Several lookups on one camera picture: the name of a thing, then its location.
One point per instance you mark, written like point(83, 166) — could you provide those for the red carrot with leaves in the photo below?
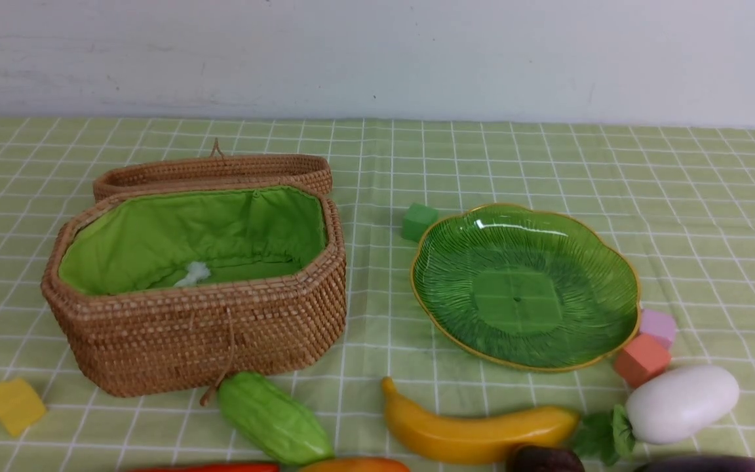
point(219, 467)

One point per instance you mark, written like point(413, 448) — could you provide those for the yellow banana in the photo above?
point(454, 440)

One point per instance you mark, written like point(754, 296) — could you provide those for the orange mango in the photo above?
point(356, 464)

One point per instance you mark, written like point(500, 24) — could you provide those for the purple eggplant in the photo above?
point(706, 463)

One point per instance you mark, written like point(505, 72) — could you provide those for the white radish with leaves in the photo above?
point(670, 408)

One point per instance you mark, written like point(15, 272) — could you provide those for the woven rattan basket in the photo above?
point(158, 291)

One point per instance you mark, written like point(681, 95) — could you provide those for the green foam cube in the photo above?
point(417, 219)

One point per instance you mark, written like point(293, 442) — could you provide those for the green glass leaf plate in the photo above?
point(526, 289)

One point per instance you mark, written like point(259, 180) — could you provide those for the woven rattan basket lid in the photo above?
point(309, 170)

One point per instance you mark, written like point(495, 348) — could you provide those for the pink foam cube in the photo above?
point(660, 326)

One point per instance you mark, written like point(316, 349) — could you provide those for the dark purple mangosteen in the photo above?
point(531, 457)

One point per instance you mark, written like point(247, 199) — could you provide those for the green bitter gourd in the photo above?
point(269, 418)

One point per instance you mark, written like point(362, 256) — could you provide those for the orange foam cube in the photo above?
point(641, 360)

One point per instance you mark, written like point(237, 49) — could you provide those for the yellow foam cube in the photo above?
point(20, 406)

